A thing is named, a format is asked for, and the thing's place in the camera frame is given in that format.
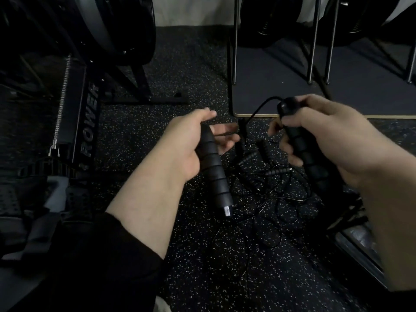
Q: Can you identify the person's right hand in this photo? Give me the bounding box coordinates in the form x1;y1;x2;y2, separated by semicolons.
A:
268;94;391;189

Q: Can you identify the person's left hand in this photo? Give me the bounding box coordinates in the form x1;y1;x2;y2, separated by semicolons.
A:
156;108;241;183

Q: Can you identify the black foam jump rope handle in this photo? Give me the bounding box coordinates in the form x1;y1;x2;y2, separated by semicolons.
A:
195;121;235;219
276;97;346;205

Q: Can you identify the person's left forearm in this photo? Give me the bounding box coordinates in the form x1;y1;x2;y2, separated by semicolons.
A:
105;152;199;260

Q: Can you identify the person's right forearm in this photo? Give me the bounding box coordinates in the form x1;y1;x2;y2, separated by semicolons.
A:
340;144;416;293

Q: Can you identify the dark weight rack platform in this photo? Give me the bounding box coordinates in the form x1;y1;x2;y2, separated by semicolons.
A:
231;36;416;119

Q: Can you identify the black weight plate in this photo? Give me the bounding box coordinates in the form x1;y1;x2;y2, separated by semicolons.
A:
239;0;301;48
322;0;416;47

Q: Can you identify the black rowing machine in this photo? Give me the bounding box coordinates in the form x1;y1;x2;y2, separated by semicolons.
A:
0;0;190;260

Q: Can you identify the dark metal machine base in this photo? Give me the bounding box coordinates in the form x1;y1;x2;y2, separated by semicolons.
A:
334;222;392;291

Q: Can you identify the grey rowing machine footrest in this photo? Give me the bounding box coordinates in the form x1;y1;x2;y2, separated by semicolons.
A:
0;175;95;260

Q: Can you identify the black long sleeve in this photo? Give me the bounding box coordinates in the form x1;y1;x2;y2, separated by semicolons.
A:
0;212;164;312

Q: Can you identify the thin black jump rope cord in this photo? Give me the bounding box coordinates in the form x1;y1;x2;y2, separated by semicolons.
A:
242;96;284;127

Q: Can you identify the chrome rack post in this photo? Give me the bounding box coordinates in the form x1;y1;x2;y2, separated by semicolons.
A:
307;0;322;85
407;42;416;84
232;0;240;85
325;0;340;85

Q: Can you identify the pile of tangled jump ropes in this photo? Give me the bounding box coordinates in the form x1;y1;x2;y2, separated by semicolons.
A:
213;117;368;270

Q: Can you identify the silver rowing machine chain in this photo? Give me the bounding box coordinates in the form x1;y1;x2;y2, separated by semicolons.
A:
49;55;72;157

